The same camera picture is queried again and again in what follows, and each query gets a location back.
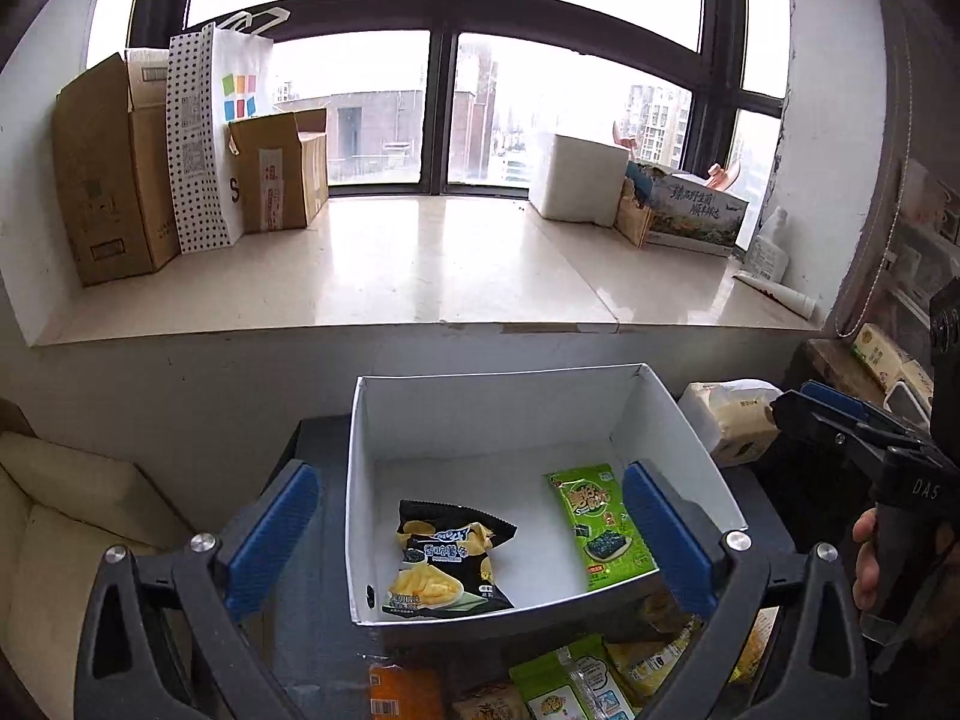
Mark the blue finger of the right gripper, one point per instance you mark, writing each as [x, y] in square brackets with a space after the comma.
[828, 396]
[862, 442]

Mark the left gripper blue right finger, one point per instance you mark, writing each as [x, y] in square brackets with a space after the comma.
[680, 536]

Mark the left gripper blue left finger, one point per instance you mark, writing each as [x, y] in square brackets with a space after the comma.
[257, 544]

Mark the orange snack packet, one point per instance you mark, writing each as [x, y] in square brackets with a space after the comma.
[401, 693]

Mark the beige rice cake packet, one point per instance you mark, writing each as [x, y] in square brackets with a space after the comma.
[494, 701]

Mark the person's right hand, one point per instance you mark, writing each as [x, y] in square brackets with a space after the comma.
[865, 584]

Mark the tissue box on cabinet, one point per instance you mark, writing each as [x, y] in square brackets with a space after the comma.
[888, 364]

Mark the green seaweed snack packet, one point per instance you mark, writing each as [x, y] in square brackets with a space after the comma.
[607, 540]

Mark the white tube on sill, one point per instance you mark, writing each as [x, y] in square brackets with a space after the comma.
[801, 305]

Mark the beige tissue pack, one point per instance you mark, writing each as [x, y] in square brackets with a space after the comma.
[733, 419]

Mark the white pump bottle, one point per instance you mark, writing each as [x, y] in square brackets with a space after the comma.
[766, 256]

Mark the yellow snack pouch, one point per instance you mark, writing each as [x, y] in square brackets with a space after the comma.
[645, 664]

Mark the clear plastic drawer organizer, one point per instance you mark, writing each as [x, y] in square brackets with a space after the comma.
[923, 259]

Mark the black potato chip bag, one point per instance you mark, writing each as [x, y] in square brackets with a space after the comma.
[446, 569]

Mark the white cardboard storage box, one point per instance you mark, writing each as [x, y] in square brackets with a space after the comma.
[489, 441]

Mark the olive green snack packet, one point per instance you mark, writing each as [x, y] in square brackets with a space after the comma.
[576, 681]

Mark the cream leather sofa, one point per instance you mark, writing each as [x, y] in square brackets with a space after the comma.
[61, 510]

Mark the printed landscape gift box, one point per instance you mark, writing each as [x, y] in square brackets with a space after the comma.
[687, 214]

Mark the white foam box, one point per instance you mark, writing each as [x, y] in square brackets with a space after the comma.
[578, 181]

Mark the small open cardboard box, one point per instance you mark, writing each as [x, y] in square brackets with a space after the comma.
[282, 169]

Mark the tall brown cardboard box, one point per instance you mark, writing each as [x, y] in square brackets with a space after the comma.
[110, 156]

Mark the polka dot paper bag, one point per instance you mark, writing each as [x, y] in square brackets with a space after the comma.
[217, 76]

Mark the black window frame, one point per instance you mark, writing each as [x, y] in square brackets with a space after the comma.
[456, 94]

